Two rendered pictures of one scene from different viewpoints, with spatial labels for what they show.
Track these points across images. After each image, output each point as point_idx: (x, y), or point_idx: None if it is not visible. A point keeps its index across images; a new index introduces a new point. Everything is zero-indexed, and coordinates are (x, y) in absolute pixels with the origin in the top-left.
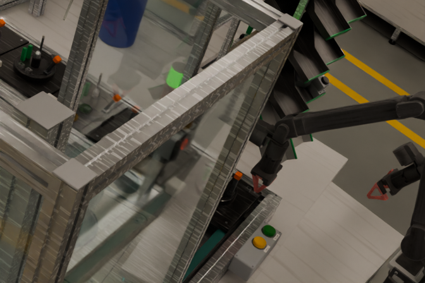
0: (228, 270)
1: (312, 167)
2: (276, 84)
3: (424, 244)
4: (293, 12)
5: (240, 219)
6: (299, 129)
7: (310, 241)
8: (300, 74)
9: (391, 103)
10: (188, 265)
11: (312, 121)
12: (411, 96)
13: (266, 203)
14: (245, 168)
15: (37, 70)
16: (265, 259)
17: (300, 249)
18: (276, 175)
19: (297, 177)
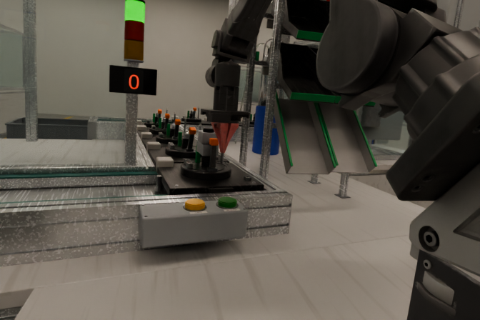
0: (157, 248)
1: (399, 219)
2: (300, 82)
3: (363, 11)
4: (313, 16)
5: None
6: (228, 24)
7: (332, 264)
8: (293, 32)
9: None
10: None
11: (239, 3)
12: None
13: (261, 192)
14: (300, 202)
15: (161, 129)
16: (228, 256)
17: (303, 266)
18: (236, 121)
19: (368, 219)
